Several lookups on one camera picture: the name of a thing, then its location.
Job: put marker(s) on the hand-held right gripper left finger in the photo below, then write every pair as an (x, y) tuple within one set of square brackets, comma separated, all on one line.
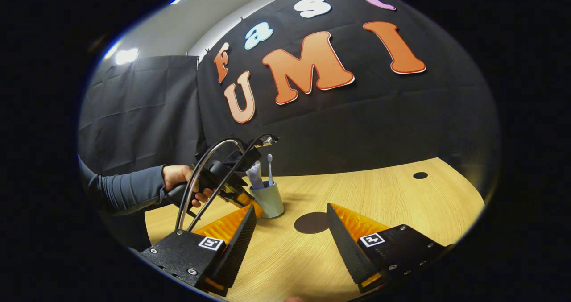
[(238, 248)]

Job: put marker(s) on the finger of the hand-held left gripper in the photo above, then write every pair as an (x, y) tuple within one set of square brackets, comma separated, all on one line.
[(245, 197)]

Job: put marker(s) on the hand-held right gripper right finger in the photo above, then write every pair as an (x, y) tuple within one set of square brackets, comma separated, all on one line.
[(345, 253)]

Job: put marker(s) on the white toothpaste tube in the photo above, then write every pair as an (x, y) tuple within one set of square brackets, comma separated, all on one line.
[(255, 177)]

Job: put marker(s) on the white toothbrush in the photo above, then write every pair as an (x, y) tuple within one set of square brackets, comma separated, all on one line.
[(270, 172)]

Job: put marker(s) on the dark brown round coaster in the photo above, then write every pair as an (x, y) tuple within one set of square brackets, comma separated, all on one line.
[(312, 223)]

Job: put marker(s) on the wooden desktop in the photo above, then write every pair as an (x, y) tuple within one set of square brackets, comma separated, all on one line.
[(392, 195)]

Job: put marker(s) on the black backdrop cloth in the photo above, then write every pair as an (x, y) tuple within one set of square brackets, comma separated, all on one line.
[(357, 123)]

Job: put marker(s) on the ceiling light panel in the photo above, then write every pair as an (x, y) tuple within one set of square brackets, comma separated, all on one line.
[(127, 56)]

